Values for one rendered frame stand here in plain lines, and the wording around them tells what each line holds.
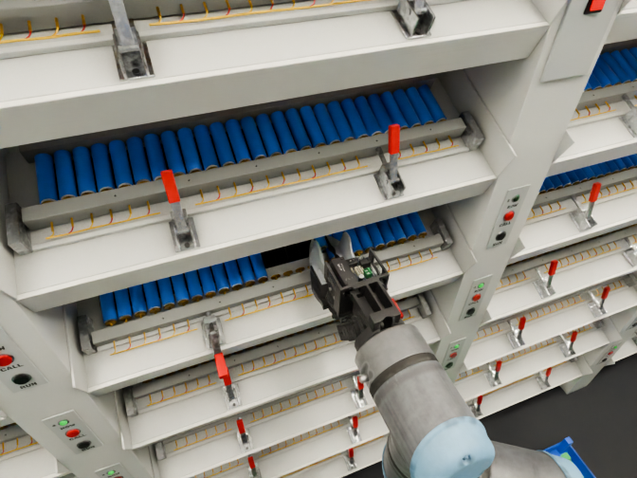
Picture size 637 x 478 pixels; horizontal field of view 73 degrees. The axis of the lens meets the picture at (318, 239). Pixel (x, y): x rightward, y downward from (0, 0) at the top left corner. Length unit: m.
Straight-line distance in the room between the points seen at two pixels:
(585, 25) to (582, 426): 1.48
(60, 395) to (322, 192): 0.44
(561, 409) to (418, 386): 1.39
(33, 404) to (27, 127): 0.40
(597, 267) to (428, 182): 0.67
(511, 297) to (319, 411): 0.49
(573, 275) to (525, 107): 0.61
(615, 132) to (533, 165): 0.18
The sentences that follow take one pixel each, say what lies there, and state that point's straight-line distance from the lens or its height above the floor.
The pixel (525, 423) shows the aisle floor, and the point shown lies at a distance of 1.78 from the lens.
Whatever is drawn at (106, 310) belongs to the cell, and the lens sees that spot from 0.70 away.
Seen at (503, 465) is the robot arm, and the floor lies 0.95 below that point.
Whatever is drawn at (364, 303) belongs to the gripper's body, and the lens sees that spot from 0.57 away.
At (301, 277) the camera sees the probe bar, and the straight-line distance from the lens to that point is 0.68.
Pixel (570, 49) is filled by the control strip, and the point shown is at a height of 1.31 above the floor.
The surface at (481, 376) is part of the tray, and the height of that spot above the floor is 0.36.
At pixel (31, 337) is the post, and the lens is 0.60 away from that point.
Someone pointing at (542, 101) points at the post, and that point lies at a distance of 0.63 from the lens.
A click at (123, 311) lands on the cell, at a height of 1.00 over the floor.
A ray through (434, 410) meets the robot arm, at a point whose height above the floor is 1.07.
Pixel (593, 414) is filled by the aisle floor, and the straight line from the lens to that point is 1.91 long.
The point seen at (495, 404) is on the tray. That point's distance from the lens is 1.60.
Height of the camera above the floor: 1.50
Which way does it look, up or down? 44 degrees down
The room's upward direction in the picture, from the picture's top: straight up
